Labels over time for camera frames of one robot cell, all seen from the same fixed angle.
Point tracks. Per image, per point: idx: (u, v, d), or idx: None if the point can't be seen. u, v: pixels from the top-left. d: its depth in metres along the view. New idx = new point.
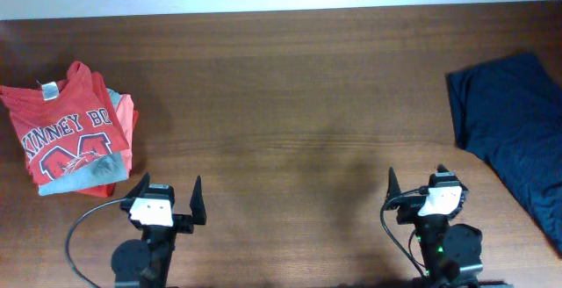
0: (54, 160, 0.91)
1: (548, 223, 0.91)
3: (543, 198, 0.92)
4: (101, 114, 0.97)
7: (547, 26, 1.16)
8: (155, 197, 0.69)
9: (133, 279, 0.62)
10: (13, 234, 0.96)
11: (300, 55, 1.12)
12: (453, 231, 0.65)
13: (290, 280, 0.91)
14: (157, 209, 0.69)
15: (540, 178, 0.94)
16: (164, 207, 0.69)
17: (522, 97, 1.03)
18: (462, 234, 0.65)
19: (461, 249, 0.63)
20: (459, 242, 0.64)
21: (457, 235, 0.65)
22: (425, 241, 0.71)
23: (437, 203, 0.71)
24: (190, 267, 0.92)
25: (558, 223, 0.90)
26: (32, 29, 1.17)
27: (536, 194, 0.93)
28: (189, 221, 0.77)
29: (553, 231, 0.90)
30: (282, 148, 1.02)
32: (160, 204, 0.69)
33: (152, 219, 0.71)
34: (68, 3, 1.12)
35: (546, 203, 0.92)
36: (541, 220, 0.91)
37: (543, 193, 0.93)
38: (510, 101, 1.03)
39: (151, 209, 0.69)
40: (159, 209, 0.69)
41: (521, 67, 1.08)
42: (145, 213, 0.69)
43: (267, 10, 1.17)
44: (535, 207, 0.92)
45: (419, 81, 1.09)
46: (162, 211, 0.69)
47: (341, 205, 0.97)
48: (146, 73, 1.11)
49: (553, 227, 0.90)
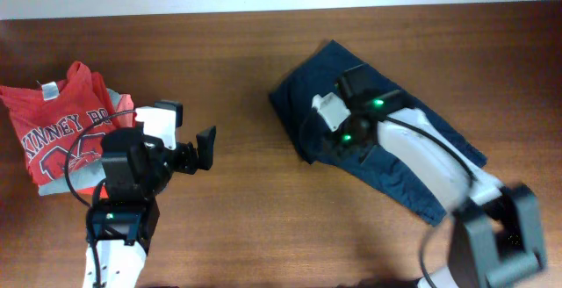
0: (54, 161, 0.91)
1: (404, 198, 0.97)
3: (391, 176, 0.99)
4: (101, 113, 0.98)
7: (549, 25, 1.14)
8: (163, 107, 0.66)
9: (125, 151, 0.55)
10: (14, 234, 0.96)
11: (301, 54, 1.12)
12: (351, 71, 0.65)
13: (289, 280, 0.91)
14: (163, 116, 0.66)
15: (382, 158, 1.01)
16: (169, 117, 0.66)
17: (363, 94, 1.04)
18: (354, 71, 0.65)
19: (363, 81, 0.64)
20: (357, 76, 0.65)
21: (355, 76, 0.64)
22: (355, 104, 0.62)
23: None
24: (190, 267, 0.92)
25: (412, 196, 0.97)
26: (33, 29, 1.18)
27: (385, 176, 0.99)
28: (193, 154, 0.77)
29: (412, 204, 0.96)
30: (280, 148, 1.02)
32: (166, 112, 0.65)
33: (154, 131, 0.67)
34: (69, 2, 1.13)
35: (419, 197, 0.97)
36: (397, 199, 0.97)
37: (389, 171, 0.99)
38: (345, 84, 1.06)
39: (156, 116, 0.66)
40: (163, 118, 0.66)
41: (511, 65, 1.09)
42: (150, 118, 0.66)
43: (268, 9, 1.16)
44: (411, 203, 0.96)
45: (418, 80, 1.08)
46: (167, 122, 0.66)
47: (341, 205, 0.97)
48: (146, 72, 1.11)
49: (411, 200, 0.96)
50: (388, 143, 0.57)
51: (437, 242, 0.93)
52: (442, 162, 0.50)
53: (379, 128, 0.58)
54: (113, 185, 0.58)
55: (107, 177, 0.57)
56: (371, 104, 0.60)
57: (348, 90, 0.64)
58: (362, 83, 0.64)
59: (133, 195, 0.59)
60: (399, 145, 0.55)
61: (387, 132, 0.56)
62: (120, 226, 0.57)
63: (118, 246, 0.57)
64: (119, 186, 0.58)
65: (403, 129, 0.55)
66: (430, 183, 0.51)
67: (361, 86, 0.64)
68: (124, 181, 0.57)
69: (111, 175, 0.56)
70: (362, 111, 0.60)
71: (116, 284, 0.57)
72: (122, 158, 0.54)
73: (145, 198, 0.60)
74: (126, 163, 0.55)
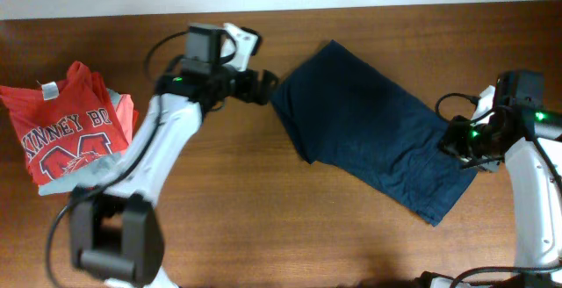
0: (54, 160, 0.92)
1: (404, 198, 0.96)
3: (391, 176, 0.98)
4: (101, 114, 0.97)
7: (549, 25, 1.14)
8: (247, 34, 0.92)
9: (210, 31, 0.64)
10: (14, 234, 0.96)
11: (301, 55, 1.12)
12: (528, 78, 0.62)
13: (289, 280, 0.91)
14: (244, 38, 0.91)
15: (382, 158, 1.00)
16: (249, 39, 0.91)
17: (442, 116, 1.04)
18: (526, 78, 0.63)
19: (529, 92, 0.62)
20: (528, 85, 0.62)
21: (524, 83, 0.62)
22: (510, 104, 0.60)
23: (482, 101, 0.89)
24: (190, 268, 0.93)
25: (412, 196, 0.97)
26: (32, 29, 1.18)
27: (385, 174, 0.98)
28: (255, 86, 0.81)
29: (411, 205, 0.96)
30: (281, 148, 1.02)
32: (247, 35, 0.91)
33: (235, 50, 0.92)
34: (68, 2, 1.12)
35: (419, 197, 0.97)
36: (397, 198, 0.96)
37: (390, 170, 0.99)
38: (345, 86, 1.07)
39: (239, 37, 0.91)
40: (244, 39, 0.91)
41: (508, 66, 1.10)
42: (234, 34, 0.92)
43: (268, 9, 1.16)
44: (411, 203, 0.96)
45: (416, 81, 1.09)
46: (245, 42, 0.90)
47: (342, 205, 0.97)
48: (146, 72, 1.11)
49: (410, 201, 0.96)
50: (513, 159, 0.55)
51: (437, 243, 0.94)
52: (551, 223, 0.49)
53: (520, 146, 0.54)
54: (190, 57, 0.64)
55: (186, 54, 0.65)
56: (528, 111, 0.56)
57: (505, 93, 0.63)
58: (526, 91, 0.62)
59: (201, 70, 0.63)
60: (523, 175, 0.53)
61: (522, 150, 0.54)
62: (183, 88, 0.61)
63: (180, 101, 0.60)
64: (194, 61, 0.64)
65: (543, 165, 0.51)
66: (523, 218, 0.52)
67: (526, 95, 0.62)
68: (200, 54, 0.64)
69: (191, 48, 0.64)
70: (513, 110, 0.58)
71: (174, 127, 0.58)
72: (206, 32, 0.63)
73: (212, 79, 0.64)
74: (208, 39, 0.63)
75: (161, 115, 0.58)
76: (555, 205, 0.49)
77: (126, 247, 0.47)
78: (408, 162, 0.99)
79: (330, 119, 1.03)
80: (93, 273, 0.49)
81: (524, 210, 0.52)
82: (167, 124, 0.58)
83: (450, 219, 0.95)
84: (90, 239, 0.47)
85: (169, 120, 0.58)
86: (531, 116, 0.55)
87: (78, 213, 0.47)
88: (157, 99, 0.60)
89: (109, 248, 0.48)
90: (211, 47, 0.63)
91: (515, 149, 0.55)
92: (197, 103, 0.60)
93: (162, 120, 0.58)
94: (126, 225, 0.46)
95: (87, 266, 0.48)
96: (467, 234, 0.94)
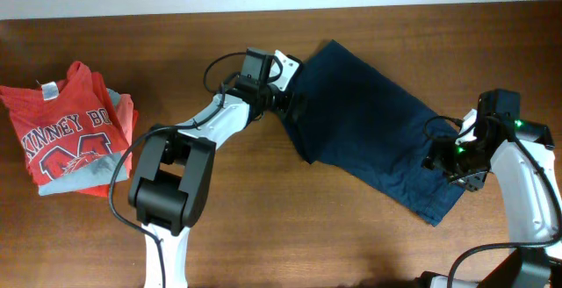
0: (54, 161, 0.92)
1: (404, 199, 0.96)
3: (391, 176, 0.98)
4: (101, 114, 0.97)
7: (550, 25, 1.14)
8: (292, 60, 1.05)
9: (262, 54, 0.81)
10: (14, 234, 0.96)
11: (301, 55, 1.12)
12: (507, 96, 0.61)
13: (289, 280, 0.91)
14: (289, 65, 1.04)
15: (383, 159, 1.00)
16: (293, 65, 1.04)
17: (439, 122, 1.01)
18: (507, 96, 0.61)
19: (510, 107, 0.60)
20: (509, 101, 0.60)
21: (504, 97, 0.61)
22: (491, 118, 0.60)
23: (469, 123, 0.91)
24: (190, 267, 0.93)
25: (412, 197, 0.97)
26: (32, 29, 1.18)
27: (385, 175, 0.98)
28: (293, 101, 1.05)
29: (411, 205, 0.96)
30: (281, 148, 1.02)
32: (291, 61, 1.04)
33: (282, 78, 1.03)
34: (68, 3, 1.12)
35: (419, 197, 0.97)
36: (397, 199, 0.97)
37: (390, 171, 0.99)
38: (345, 87, 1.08)
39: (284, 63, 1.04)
40: (290, 65, 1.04)
41: (508, 67, 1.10)
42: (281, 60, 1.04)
43: (268, 9, 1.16)
44: (411, 203, 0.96)
45: (417, 81, 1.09)
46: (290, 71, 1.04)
47: (341, 205, 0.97)
48: (146, 72, 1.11)
49: (410, 201, 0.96)
50: (499, 162, 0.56)
51: (436, 243, 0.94)
52: (540, 206, 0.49)
53: (504, 146, 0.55)
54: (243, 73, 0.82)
55: (241, 71, 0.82)
56: (511, 123, 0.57)
57: (486, 108, 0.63)
58: (507, 107, 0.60)
59: (251, 85, 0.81)
60: (508, 169, 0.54)
61: (505, 150, 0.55)
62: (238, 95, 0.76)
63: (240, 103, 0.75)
64: (247, 76, 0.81)
65: (524, 158, 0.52)
66: (514, 206, 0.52)
67: (506, 110, 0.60)
68: (251, 73, 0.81)
69: (246, 65, 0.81)
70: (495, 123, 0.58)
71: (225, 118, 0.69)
72: (262, 55, 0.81)
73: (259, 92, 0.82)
74: (262, 60, 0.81)
75: (223, 102, 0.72)
76: (540, 190, 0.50)
77: (183, 183, 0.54)
78: (407, 163, 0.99)
79: (330, 121, 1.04)
80: (143, 210, 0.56)
81: (516, 199, 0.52)
82: (227, 108, 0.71)
83: (450, 220, 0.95)
84: (154, 174, 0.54)
85: (228, 107, 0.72)
86: (514, 125, 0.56)
87: (150, 147, 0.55)
88: (220, 94, 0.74)
89: (166, 186, 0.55)
90: (261, 67, 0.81)
91: (501, 157, 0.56)
92: (248, 104, 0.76)
93: (223, 105, 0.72)
94: (191, 160, 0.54)
95: (143, 198, 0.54)
96: (467, 234, 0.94)
